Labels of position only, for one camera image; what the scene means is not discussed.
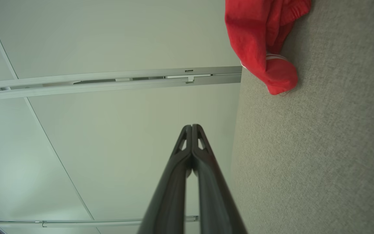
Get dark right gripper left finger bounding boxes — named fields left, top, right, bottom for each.
left=137, top=124, right=193, bottom=234

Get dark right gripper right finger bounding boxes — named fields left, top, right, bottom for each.
left=192, top=124, right=248, bottom=234

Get red basketball shorts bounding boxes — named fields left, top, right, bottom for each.
left=225, top=0, right=312, bottom=96

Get grey fabric sofa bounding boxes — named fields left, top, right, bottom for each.
left=231, top=0, right=374, bottom=234

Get aluminium partition rail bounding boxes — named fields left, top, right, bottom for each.
left=0, top=66, right=243, bottom=100
left=0, top=215, right=199, bottom=228

